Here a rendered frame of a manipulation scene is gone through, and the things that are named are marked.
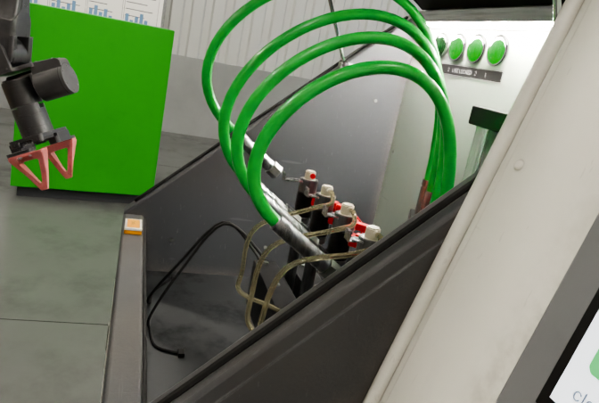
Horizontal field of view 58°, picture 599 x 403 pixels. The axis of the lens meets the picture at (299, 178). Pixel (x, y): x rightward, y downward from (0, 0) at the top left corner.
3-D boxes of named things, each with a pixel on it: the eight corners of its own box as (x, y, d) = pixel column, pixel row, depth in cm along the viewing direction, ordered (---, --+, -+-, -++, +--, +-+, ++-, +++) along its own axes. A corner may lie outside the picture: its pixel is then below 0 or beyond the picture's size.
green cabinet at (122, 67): (141, 175, 482) (160, 27, 452) (151, 206, 404) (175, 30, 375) (23, 164, 445) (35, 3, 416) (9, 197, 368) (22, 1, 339)
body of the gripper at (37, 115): (69, 135, 107) (56, 98, 105) (44, 143, 97) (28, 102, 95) (39, 143, 107) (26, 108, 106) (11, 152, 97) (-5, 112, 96)
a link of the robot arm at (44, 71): (8, 46, 103) (-20, 45, 94) (63, 29, 102) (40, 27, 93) (32, 107, 105) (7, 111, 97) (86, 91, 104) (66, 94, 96)
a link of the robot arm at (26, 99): (10, 78, 102) (-8, 79, 97) (43, 68, 102) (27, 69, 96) (23, 113, 104) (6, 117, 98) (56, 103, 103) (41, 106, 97)
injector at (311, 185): (260, 299, 86) (284, 173, 82) (290, 300, 88) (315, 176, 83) (264, 308, 84) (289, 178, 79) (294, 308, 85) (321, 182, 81)
